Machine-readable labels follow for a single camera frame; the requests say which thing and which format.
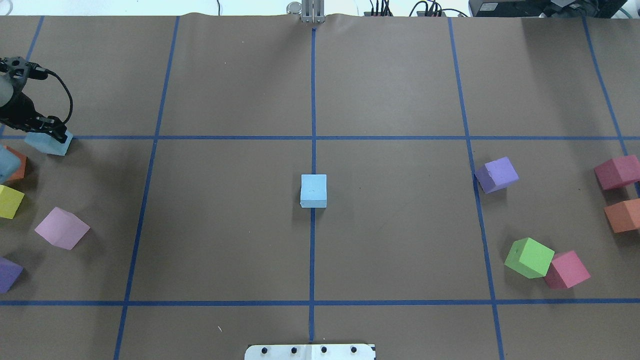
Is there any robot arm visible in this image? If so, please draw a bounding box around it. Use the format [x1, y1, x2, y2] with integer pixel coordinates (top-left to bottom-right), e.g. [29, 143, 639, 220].
[0, 70, 73, 157]

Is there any pink block beside green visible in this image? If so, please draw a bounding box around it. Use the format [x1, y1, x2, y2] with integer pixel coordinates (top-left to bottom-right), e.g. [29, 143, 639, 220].
[544, 250, 591, 290]

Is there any dark purple block left side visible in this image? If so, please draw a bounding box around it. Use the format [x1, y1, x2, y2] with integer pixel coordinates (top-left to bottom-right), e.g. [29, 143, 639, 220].
[0, 257, 24, 294]

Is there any metal clamp at table edge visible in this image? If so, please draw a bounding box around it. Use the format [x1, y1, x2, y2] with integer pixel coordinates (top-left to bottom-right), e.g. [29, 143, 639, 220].
[285, 0, 326, 24]

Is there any orange block right side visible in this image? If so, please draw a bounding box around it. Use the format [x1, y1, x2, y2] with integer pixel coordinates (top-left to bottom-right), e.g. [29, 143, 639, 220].
[603, 198, 640, 233]

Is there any orange block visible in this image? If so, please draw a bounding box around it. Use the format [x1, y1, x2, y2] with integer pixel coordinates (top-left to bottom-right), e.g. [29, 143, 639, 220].
[0, 145, 27, 183]
[603, 198, 640, 233]

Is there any dark pink block far right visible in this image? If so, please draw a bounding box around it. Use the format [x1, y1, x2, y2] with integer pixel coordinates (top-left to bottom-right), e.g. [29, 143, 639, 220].
[594, 155, 640, 191]

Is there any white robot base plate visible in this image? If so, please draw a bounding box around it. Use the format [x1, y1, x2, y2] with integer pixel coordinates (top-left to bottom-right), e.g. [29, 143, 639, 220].
[244, 343, 377, 360]

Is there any purple block right side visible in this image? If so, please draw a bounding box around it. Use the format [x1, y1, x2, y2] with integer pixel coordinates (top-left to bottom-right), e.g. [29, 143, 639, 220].
[474, 156, 520, 194]

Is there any yellow block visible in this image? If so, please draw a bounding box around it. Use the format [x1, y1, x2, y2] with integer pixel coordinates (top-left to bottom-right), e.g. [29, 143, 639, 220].
[0, 185, 25, 219]

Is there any light blue block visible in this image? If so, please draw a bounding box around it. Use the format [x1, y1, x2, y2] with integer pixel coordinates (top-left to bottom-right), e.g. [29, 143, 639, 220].
[299, 174, 328, 208]
[23, 130, 74, 157]

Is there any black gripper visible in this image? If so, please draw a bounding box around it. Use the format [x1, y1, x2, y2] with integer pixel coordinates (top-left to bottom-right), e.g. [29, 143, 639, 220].
[0, 89, 68, 144]

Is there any orange block left side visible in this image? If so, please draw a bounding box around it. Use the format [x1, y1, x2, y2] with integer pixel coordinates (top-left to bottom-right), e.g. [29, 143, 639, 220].
[0, 145, 27, 183]

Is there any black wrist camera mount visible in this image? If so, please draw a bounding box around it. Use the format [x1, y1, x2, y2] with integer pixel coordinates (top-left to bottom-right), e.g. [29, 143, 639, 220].
[0, 56, 49, 94]

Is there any light pink block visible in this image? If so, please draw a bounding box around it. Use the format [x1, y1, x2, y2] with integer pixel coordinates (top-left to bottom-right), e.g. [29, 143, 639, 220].
[34, 207, 90, 251]

